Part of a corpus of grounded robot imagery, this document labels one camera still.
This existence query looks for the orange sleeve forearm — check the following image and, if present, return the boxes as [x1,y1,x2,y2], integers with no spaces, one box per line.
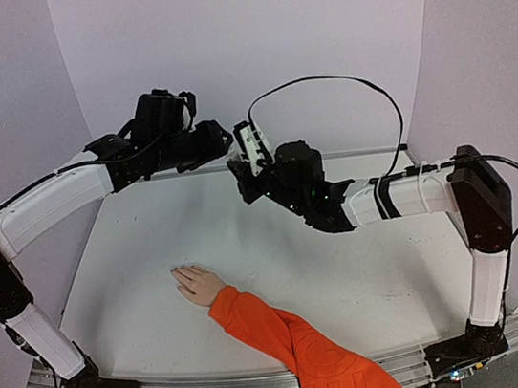
[209,286,402,388]

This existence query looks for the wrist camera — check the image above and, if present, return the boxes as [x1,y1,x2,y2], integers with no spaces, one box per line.
[233,120,274,177]
[178,91,197,132]

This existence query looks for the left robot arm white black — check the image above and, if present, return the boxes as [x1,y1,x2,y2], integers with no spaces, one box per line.
[0,89,233,388]

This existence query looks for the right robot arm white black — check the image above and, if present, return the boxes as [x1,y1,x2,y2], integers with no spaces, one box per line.
[227,140,514,328]

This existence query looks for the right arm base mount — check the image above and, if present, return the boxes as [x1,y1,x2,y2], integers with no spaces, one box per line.
[425,319,508,381]

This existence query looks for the mannequin hand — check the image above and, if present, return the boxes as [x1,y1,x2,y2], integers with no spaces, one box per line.
[170,265,226,308]

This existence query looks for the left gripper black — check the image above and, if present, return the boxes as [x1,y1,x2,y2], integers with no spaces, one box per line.
[152,117,242,177]

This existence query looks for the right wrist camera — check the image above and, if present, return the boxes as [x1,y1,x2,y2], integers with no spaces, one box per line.
[233,120,274,177]

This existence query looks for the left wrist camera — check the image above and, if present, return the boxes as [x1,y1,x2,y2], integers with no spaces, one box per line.
[178,91,197,132]

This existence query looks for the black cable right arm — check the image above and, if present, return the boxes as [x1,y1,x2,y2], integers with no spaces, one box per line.
[243,65,412,195]

